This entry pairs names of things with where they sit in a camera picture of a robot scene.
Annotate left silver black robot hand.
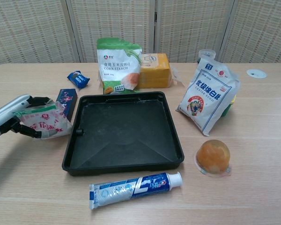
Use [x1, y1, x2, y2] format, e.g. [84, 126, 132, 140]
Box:
[0, 94, 53, 149]

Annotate pink white snack packet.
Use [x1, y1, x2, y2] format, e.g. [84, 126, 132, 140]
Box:
[13, 101, 74, 140]

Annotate blue cookie snack packet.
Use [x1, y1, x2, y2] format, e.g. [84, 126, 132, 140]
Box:
[67, 70, 91, 90]

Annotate black plastic tray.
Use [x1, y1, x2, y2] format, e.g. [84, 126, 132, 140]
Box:
[61, 91, 185, 177]

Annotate dark blue floral box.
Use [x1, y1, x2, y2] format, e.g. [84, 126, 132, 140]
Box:
[55, 88, 79, 123]

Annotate beige woven folding screen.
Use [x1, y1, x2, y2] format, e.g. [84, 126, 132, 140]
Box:
[0, 0, 281, 69]

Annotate green white corn starch bag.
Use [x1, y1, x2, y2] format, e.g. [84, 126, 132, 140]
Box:
[96, 37, 142, 95]

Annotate blue white toothpaste tube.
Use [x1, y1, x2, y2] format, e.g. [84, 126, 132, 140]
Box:
[89, 172, 183, 210]

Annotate yellow tissue pack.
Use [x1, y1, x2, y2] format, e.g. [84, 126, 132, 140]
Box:
[138, 53, 185, 90]

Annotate white castor sugar bag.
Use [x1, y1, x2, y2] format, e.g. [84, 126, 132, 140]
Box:
[176, 58, 242, 137]

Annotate clear bottle with dark cap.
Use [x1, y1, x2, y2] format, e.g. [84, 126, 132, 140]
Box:
[197, 49, 217, 65]

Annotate orange jelly cup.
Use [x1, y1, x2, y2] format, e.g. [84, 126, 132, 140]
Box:
[193, 140, 233, 179]

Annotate yellow green small container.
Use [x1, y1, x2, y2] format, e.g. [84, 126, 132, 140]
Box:
[221, 95, 237, 118]

